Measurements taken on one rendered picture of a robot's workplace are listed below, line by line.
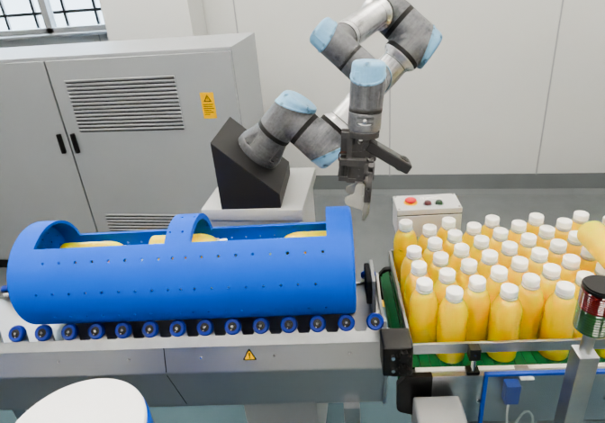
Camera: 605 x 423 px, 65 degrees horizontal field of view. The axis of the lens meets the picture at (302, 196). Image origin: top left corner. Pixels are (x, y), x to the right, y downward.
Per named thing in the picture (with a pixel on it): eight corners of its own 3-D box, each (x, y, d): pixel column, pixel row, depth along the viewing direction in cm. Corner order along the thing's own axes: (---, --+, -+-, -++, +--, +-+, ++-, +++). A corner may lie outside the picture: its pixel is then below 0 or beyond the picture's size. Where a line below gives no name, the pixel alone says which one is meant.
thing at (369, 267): (364, 295, 139) (363, 259, 133) (373, 294, 139) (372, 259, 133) (367, 319, 130) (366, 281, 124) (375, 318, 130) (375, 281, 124)
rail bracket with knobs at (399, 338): (379, 353, 122) (378, 322, 117) (407, 352, 121) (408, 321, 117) (383, 384, 113) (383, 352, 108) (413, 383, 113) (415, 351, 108)
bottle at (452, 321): (465, 366, 116) (472, 306, 108) (435, 363, 117) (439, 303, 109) (463, 345, 122) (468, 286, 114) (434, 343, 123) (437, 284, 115)
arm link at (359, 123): (381, 108, 109) (383, 116, 102) (379, 128, 111) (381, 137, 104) (348, 106, 110) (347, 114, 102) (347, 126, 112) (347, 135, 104)
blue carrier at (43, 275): (78, 277, 153) (47, 202, 138) (351, 265, 147) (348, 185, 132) (32, 346, 128) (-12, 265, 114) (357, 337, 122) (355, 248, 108)
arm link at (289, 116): (267, 113, 154) (293, 81, 149) (298, 141, 155) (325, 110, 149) (255, 120, 143) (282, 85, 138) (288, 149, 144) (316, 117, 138)
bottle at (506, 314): (519, 349, 119) (528, 290, 111) (510, 367, 114) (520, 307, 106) (490, 338, 123) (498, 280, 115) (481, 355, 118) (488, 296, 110)
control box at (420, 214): (392, 222, 161) (392, 195, 156) (452, 220, 159) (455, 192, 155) (396, 238, 152) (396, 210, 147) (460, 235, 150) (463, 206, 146)
